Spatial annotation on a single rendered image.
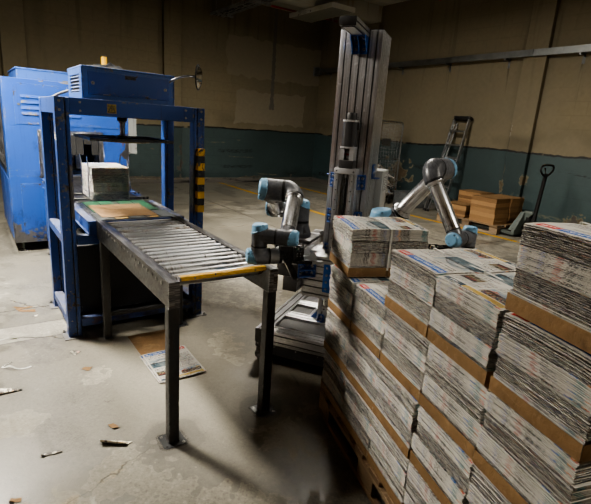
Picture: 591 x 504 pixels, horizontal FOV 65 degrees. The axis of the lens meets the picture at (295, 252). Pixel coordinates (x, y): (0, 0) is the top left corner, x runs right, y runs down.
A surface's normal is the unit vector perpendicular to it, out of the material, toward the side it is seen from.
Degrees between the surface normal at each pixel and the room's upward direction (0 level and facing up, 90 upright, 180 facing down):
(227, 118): 90
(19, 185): 90
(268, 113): 90
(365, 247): 90
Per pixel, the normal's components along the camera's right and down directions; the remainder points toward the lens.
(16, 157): 0.57, 0.25
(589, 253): -0.96, 0.00
